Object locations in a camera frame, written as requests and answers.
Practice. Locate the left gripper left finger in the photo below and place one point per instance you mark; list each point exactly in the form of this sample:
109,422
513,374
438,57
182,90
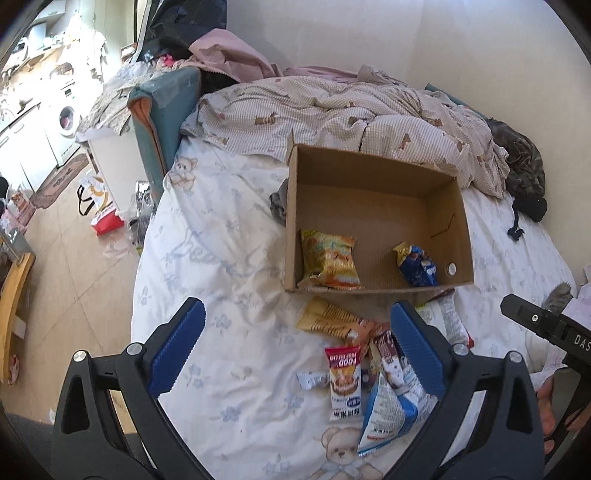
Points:
87,439

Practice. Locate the tan orange snack bar packet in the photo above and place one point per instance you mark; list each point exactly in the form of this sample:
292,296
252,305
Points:
322,316

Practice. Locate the orange yellow snack bag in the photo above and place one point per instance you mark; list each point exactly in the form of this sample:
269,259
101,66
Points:
328,261

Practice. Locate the white red snack bag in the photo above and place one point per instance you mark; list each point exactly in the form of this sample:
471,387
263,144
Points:
442,314

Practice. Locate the blue yellow bear snack bag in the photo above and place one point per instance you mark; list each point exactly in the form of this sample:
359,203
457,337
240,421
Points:
416,265

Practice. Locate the white blue snack bag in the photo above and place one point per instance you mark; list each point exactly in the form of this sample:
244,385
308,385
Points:
393,413

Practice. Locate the small white blue packet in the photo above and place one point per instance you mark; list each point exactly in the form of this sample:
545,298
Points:
311,380

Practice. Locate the teal bed headboard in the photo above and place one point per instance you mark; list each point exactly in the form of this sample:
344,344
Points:
158,107

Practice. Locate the checkered beige quilt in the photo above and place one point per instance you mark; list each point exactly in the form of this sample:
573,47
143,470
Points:
386,119

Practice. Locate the white printed bed sheet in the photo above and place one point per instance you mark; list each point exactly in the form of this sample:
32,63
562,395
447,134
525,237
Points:
236,403

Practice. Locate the brown cardboard box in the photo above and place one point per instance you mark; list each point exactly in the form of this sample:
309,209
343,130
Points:
381,203

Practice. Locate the red white shopping bag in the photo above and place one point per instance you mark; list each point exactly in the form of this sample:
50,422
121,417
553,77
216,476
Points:
94,198

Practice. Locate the pink cloth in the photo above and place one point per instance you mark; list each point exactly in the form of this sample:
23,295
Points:
222,52

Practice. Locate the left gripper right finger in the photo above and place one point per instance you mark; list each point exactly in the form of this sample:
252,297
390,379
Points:
486,424

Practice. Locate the grey sock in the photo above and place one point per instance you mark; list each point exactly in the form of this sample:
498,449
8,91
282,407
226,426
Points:
278,204

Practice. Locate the white washing machine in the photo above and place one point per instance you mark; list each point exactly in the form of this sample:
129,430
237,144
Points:
61,116

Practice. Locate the black plastic bag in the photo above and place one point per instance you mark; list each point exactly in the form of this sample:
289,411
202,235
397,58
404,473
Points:
169,27

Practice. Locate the wooden chair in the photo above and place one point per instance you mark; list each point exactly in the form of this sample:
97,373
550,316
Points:
11,292

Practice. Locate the white rice cake packet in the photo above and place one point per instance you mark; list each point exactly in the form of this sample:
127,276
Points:
345,381

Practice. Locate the brown white chocolate snack packet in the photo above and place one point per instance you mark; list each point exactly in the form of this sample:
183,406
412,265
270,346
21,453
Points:
385,358

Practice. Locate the dark camouflage garment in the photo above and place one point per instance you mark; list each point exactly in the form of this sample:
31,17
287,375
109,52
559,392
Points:
526,181

